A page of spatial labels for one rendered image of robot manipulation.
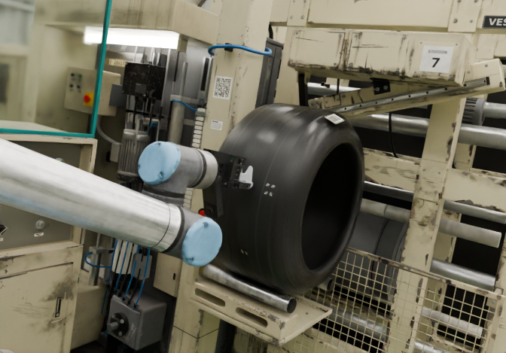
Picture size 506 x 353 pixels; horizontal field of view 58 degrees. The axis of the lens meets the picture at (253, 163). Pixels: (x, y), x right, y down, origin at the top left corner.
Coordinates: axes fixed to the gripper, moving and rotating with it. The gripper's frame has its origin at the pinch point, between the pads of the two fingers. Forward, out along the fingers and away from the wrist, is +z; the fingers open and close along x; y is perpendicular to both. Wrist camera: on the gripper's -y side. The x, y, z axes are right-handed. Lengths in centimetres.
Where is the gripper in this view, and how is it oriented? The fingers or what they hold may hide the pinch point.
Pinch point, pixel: (248, 185)
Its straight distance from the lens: 123.8
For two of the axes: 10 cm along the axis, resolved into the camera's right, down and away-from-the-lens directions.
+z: 5.3, 1.2, 8.4
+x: -8.1, -1.9, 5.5
